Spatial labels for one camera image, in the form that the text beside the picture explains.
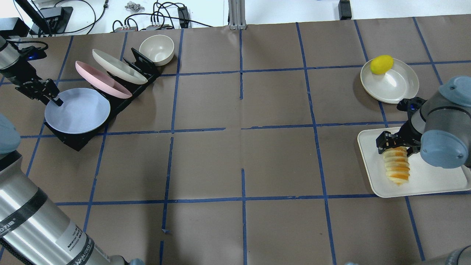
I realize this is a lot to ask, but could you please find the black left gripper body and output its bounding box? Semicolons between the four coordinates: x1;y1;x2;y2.
15;79;59;101

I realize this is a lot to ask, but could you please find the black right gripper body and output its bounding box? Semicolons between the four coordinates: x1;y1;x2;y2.
376;131;422;155

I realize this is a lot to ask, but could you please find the blue plate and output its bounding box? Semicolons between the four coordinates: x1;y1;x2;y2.
45;88;111;134

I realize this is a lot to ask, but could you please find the sliced bread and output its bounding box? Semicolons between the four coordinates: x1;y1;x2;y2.
382;146;410;185

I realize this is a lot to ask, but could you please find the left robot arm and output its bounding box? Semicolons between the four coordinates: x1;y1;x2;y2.
0;38;143;265

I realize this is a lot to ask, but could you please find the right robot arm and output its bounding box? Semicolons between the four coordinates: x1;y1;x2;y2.
376;75;470;195

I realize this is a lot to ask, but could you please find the pink plate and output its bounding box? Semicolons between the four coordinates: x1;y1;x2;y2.
75;61;132;99

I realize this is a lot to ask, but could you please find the white deep plate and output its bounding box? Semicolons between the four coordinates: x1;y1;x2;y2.
360;59;419;104

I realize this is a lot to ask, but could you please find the cream plate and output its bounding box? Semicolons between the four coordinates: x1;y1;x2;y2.
92;49;148;85

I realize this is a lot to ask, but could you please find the cream tray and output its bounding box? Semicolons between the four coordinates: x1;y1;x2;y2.
357;127;471;198

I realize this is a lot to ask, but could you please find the yellow lemon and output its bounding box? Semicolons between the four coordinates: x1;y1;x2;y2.
370;55;394;74

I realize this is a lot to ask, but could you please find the black dish rack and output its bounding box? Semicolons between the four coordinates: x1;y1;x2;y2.
44;48;160;151

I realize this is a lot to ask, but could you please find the cream bowl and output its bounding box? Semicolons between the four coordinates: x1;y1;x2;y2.
139;35;175;67

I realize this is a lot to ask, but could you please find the black power adapter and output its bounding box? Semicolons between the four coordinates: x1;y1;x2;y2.
338;0;352;20

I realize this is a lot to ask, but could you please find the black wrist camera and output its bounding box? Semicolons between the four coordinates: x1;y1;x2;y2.
25;50;47;61

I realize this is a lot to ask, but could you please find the aluminium frame post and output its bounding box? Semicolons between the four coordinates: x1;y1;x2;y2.
228;0;247;30

